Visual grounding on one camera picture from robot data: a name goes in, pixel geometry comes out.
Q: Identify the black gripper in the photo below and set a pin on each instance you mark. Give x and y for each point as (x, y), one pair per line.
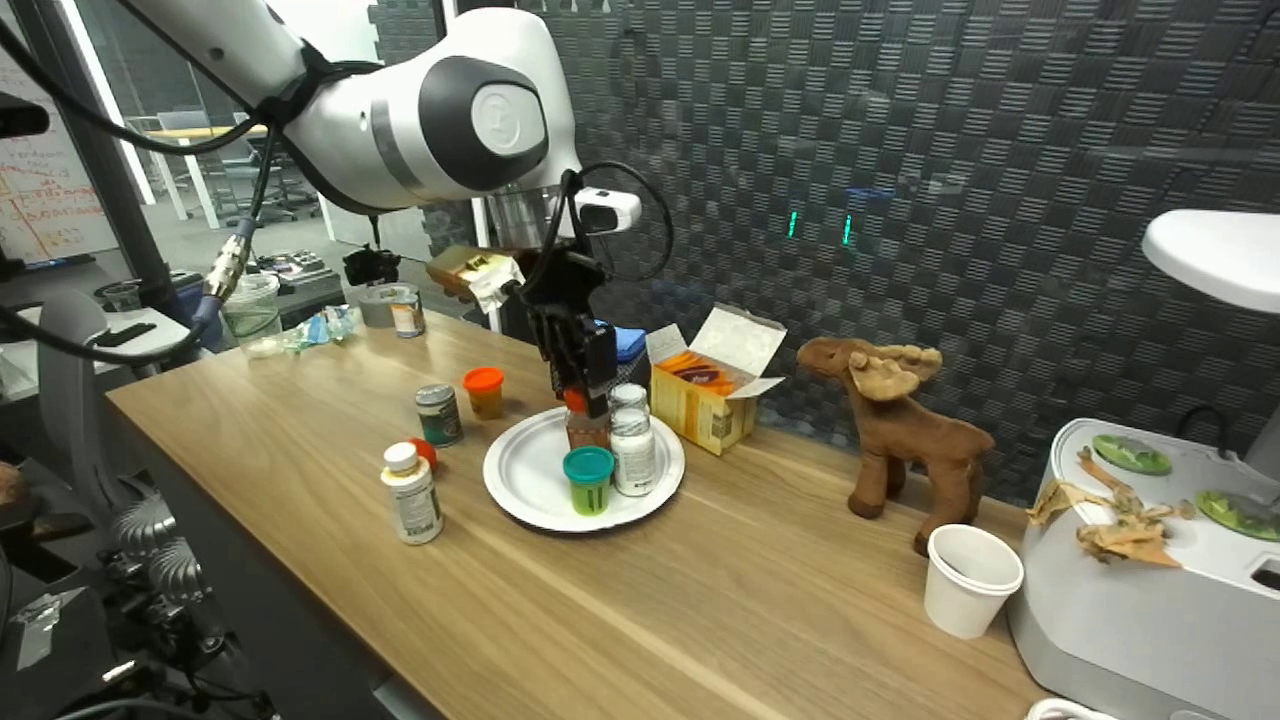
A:
(563, 290)

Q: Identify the white bottle blue label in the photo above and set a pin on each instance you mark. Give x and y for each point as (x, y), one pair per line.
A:
(631, 396)

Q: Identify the spice jar orange lid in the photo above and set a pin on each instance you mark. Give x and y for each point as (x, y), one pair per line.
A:
(590, 430)

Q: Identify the plain white pill bottle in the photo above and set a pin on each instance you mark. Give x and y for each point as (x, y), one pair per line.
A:
(632, 453)

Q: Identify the teal lid dough tub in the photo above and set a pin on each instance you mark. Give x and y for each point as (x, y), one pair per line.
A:
(590, 483)

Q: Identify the white bottle yellow label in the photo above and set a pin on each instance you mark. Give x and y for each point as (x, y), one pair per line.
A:
(409, 499)

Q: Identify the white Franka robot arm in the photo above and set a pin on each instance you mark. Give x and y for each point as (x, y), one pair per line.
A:
(401, 126)

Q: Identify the white round plate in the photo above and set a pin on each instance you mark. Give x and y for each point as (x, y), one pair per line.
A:
(524, 475)

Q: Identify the white countertop garden appliance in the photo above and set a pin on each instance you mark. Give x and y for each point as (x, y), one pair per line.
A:
(1161, 614)

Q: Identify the gray foam block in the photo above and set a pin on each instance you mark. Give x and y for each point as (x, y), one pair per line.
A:
(631, 376)

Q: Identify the orange lid dough tub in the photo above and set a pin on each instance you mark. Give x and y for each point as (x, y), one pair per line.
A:
(484, 389)

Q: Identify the yellow open cardboard box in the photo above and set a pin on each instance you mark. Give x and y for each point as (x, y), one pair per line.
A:
(712, 392)

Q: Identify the red ball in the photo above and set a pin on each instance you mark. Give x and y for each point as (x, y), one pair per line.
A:
(425, 448)

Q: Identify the glass jar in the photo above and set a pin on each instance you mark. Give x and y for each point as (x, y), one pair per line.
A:
(405, 312)

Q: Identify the clear plastic container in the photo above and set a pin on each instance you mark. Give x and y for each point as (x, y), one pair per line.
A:
(247, 309)

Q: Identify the brown moose plush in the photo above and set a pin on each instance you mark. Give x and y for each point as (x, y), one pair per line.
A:
(922, 434)

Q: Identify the white paper cup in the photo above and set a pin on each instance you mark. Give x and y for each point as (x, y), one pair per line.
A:
(971, 583)

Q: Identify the white side table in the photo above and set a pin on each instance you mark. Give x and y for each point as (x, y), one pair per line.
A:
(135, 343)

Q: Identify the black slanted pole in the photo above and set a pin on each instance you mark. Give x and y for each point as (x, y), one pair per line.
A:
(81, 144)

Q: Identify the dried brown plant leaves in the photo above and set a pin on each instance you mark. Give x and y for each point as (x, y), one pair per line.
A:
(1113, 527)

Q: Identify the white bowl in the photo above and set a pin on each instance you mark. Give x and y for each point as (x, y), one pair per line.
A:
(1065, 709)

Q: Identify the black camera rig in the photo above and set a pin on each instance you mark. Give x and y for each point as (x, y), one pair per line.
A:
(135, 574)

